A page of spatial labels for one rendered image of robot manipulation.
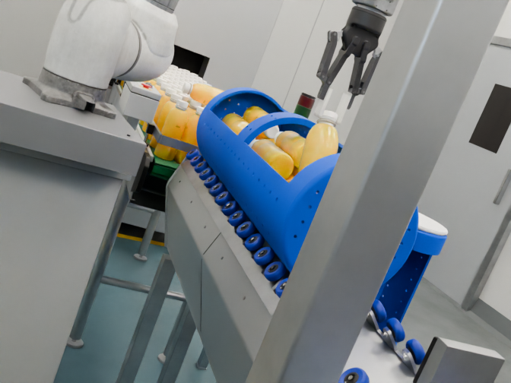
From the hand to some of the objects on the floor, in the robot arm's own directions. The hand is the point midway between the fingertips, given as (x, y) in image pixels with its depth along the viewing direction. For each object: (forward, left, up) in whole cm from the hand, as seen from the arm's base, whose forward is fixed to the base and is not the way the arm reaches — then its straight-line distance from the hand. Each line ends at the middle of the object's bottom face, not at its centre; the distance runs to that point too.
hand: (332, 105), depth 134 cm
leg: (+34, +61, -130) cm, 147 cm away
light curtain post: (-50, -61, -130) cm, 152 cm away
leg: (+21, +65, -130) cm, 146 cm away
